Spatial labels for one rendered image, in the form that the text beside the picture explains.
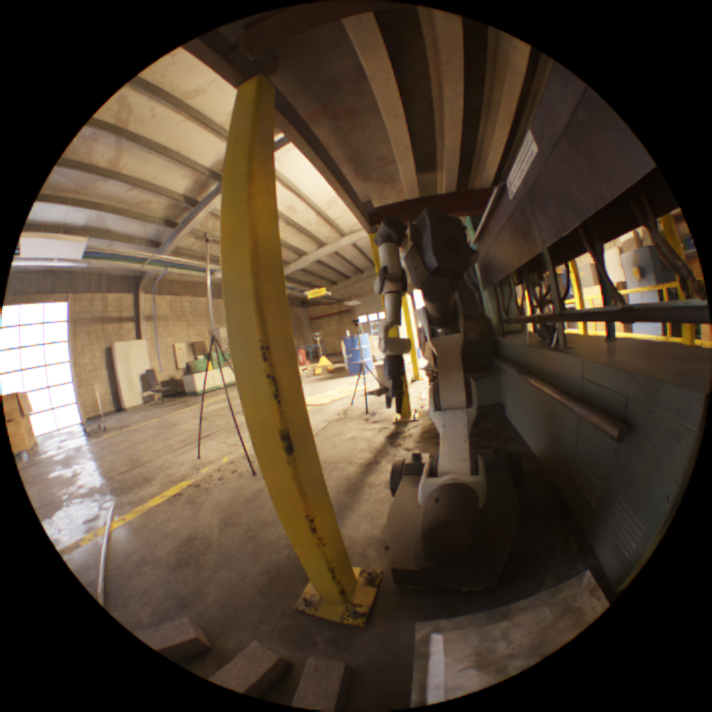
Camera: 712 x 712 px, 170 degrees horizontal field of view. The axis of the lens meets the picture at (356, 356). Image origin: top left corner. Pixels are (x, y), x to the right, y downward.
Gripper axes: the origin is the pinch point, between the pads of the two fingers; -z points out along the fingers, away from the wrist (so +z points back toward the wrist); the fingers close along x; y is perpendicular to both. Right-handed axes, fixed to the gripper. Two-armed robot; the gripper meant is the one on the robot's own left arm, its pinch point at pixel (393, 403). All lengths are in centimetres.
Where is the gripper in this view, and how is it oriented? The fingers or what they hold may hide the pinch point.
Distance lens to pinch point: 96.2
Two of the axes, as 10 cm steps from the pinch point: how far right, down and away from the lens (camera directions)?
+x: -2.2, 0.5, 9.8
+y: -9.8, -0.2, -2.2
